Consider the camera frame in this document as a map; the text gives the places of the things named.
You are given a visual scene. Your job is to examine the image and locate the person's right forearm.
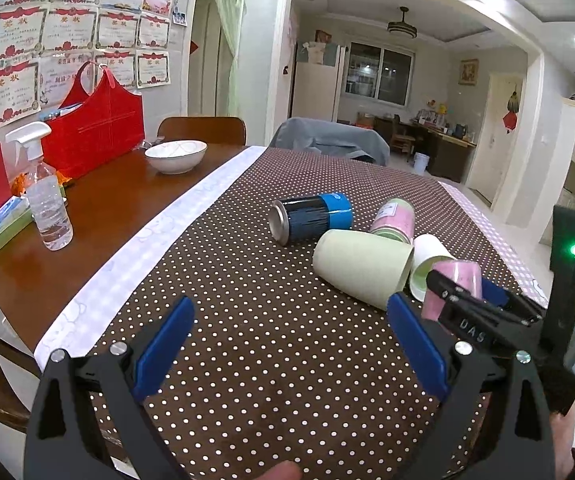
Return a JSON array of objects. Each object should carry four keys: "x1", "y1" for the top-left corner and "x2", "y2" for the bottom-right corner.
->
[{"x1": 550, "y1": 402, "x2": 575, "y2": 480}]

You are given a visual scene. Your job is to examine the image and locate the red tote bag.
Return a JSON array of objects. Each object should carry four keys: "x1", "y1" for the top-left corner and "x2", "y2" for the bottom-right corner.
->
[{"x1": 40, "y1": 59, "x2": 146, "y2": 181}]

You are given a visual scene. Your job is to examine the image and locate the white door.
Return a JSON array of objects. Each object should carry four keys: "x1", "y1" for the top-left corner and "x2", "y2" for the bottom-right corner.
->
[{"x1": 479, "y1": 72, "x2": 523, "y2": 207}]

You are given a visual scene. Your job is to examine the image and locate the person's left hand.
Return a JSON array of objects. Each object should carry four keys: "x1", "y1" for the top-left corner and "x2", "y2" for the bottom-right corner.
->
[{"x1": 246, "y1": 459, "x2": 303, "y2": 480}]

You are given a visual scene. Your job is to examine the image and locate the green curtain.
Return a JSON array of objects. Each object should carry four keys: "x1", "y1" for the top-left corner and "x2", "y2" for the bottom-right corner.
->
[{"x1": 202, "y1": 0, "x2": 248, "y2": 117}]

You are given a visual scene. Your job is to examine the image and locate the white paper cup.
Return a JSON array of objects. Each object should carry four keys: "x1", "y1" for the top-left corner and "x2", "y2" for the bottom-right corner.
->
[{"x1": 407, "y1": 233, "x2": 459, "y2": 304}]

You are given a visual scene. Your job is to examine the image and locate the wooden desk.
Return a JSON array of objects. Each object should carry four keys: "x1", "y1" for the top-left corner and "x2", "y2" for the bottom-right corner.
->
[{"x1": 374, "y1": 114, "x2": 477, "y2": 184}]

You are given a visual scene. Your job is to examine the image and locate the wall of award certificates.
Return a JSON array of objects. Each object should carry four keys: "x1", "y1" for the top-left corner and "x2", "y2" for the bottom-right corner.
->
[{"x1": 0, "y1": 0, "x2": 179, "y2": 137}]

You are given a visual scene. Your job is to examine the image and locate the grey covered chair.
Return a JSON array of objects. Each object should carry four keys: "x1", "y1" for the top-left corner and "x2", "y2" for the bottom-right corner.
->
[{"x1": 268, "y1": 116, "x2": 391, "y2": 166}]

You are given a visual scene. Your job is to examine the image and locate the pale green cup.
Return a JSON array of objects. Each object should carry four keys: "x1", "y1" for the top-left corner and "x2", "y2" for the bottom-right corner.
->
[{"x1": 312, "y1": 228, "x2": 415, "y2": 311}]

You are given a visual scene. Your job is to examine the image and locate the framed picture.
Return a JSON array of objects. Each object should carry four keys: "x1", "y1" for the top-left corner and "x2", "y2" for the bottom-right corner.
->
[{"x1": 459, "y1": 58, "x2": 479, "y2": 86}]

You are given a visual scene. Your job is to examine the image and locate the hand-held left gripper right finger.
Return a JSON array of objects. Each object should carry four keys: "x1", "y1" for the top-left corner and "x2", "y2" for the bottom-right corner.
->
[{"x1": 386, "y1": 292, "x2": 557, "y2": 480}]

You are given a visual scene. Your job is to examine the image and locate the blue and white tissue pack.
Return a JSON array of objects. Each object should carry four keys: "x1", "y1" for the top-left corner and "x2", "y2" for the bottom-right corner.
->
[{"x1": 0, "y1": 194, "x2": 31, "y2": 244}]

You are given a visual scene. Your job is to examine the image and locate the orange snack packets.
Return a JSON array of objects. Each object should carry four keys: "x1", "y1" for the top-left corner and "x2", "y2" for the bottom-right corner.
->
[{"x1": 12, "y1": 172, "x2": 73, "y2": 197}]

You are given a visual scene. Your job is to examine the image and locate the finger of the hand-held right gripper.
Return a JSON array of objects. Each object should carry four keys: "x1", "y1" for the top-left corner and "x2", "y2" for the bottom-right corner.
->
[
  {"x1": 480, "y1": 278, "x2": 549, "y2": 318},
  {"x1": 425, "y1": 268, "x2": 543, "y2": 348}
]

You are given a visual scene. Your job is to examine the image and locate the red door ornament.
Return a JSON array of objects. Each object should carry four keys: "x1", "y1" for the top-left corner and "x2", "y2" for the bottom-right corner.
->
[{"x1": 503, "y1": 90, "x2": 523, "y2": 134}]

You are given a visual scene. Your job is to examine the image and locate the window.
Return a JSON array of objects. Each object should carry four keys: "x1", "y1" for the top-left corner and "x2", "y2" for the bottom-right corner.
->
[{"x1": 344, "y1": 42, "x2": 416, "y2": 109}]

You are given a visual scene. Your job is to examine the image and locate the brown polka dot tablecloth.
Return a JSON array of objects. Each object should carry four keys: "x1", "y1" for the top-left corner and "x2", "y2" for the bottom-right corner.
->
[{"x1": 34, "y1": 144, "x2": 551, "y2": 480}]

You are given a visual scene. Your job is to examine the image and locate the white bowl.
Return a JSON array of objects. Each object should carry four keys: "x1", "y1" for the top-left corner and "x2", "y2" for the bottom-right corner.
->
[{"x1": 144, "y1": 139, "x2": 208, "y2": 176}]

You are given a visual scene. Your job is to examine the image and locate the pink cup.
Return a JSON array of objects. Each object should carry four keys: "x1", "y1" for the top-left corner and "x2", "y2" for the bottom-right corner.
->
[{"x1": 421, "y1": 259, "x2": 483, "y2": 324}]

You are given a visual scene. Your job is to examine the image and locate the blue and black can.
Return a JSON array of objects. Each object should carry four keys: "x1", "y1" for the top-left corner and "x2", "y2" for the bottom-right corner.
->
[{"x1": 268, "y1": 191, "x2": 355, "y2": 246}]

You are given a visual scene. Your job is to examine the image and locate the pink and green can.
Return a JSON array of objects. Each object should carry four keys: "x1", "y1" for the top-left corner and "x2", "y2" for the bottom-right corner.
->
[{"x1": 369, "y1": 197, "x2": 415, "y2": 245}]

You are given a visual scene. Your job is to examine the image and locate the ceiling lamp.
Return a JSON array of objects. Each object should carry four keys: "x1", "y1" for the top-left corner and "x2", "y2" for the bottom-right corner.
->
[{"x1": 387, "y1": 6, "x2": 419, "y2": 40}]

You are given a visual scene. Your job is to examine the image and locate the clear spray bottle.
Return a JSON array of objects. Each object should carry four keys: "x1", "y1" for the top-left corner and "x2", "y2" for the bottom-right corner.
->
[{"x1": 4, "y1": 122, "x2": 74, "y2": 251}]

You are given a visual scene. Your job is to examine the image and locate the white refrigerator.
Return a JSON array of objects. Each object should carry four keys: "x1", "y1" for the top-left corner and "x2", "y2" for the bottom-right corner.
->
[{"x1": 291, "y1": 42, "x2": 346, "y2": 122}]

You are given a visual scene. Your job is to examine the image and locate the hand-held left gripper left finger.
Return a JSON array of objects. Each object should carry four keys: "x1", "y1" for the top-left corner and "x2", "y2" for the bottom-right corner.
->
[{"x1": 23, "y1": 295, "x2": 196, "y2": 480}]

